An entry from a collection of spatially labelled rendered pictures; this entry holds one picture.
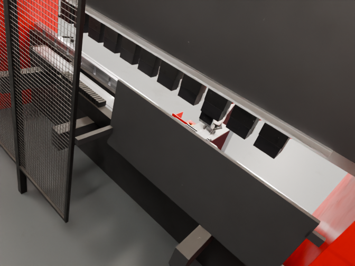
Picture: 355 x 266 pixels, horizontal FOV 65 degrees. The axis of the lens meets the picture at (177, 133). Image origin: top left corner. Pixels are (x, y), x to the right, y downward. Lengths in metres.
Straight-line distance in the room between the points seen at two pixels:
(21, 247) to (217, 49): 1.87
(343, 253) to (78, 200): 2.04
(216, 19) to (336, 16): 0.51
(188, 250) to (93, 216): 1.27
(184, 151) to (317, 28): 0.75
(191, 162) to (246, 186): 0.29
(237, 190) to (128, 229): 1.41
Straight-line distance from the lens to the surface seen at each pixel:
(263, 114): 1.37
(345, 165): 1.58
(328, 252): 1.13
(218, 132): 2.00
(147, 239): 2.45
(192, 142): 1.27
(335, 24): 1.27
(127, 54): 2.16
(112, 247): 2.37
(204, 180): 1.32
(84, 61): 2.63
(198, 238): 1.46
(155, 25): 1.70
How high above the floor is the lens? 2.02
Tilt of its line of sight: 34 degrees down
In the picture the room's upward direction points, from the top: 19 degrees clockwise
